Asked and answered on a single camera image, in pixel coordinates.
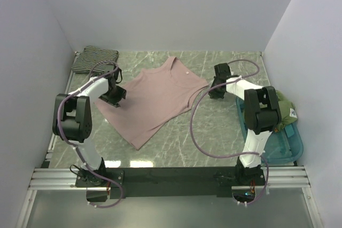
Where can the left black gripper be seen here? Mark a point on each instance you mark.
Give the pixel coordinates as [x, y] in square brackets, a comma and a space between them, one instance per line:
[122, 93]

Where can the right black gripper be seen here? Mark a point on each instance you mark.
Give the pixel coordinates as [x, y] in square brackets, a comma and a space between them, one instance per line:
[213, 94]

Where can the pink tank top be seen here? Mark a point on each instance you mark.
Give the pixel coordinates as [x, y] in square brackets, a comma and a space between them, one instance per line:
[153, 98]

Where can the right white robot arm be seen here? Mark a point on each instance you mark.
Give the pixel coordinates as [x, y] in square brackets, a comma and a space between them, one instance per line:
[261, 114]

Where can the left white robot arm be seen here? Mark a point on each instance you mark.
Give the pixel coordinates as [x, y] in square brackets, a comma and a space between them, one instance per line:
[72, 118]

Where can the striped folded tank top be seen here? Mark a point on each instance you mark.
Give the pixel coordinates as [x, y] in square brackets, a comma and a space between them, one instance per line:
[87, 60]

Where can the green tank top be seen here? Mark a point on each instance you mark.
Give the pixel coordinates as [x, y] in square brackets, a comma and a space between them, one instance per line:
[287, 110]

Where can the teal plastic bin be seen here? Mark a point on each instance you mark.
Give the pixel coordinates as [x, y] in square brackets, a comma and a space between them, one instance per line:
[284, 147]

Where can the black base beam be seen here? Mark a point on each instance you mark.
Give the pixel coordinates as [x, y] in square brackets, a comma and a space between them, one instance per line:
[186, 181]

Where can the aluminium rail frame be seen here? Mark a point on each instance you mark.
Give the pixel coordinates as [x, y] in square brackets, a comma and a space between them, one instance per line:
[53, 201]

